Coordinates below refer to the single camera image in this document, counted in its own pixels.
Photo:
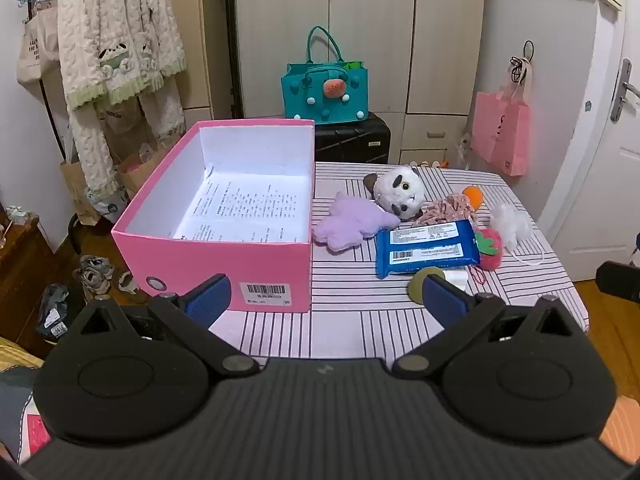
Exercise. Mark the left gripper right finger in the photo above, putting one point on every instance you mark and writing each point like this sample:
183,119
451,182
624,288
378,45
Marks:
463,319

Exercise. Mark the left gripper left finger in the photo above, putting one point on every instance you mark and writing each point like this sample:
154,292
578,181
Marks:
189,316

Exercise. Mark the olive green foam ball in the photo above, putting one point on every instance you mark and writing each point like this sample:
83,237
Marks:
415,285

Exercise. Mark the pink strawberry plush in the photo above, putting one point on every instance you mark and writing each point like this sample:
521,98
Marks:
490,246

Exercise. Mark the blue wet wipes pack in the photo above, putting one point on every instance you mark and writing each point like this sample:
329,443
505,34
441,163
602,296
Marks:
408,250

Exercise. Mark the white mesh bath pouf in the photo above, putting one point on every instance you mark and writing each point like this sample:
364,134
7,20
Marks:
513,225

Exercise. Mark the pink floral scrunchie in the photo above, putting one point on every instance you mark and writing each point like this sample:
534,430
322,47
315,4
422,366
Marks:
454,207

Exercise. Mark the pink cardboard box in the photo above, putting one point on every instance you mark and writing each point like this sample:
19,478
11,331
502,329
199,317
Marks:
272,278

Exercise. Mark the white panda plush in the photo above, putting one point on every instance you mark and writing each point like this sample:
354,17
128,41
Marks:
400,192

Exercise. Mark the purple star plush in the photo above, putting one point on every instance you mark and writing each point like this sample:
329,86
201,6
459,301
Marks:
351,221

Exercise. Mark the brown slipper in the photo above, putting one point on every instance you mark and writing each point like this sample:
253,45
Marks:
127,284

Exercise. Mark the grey shoe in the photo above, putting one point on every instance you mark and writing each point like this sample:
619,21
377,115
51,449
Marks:
95,274

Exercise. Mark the striped tablecloth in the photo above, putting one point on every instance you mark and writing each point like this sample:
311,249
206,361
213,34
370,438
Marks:
356,315

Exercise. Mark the orange ball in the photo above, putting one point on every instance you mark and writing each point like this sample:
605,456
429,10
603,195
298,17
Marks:
475,196

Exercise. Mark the printed paper sheet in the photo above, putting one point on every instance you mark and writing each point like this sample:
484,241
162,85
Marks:
248,208

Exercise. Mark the brown paper bag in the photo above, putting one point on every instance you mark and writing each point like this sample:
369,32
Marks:
132,173

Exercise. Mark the pink paper bag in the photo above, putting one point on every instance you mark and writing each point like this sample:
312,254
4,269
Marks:
501,121

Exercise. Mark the black suitcase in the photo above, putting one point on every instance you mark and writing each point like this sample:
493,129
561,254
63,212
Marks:
367,142

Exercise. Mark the teal felt handbag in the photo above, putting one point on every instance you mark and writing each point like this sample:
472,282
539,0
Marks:
327,93

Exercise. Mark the cream knitted cardigan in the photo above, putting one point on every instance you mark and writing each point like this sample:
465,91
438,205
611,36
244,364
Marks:
113,52

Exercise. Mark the white wardrobe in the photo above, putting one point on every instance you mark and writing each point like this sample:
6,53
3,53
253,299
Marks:
421,55

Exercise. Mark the beige tote bag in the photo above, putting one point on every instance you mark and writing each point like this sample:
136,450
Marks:
39,53

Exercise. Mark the silver door handle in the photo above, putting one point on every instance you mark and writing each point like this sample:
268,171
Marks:
623,86

